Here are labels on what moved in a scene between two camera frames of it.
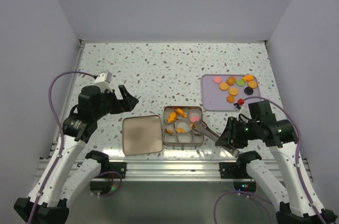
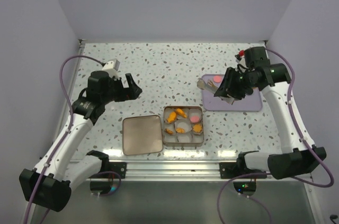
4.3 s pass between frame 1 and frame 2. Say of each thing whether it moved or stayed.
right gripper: moved
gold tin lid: stayed
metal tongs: moved
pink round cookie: stayed
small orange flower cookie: stayed
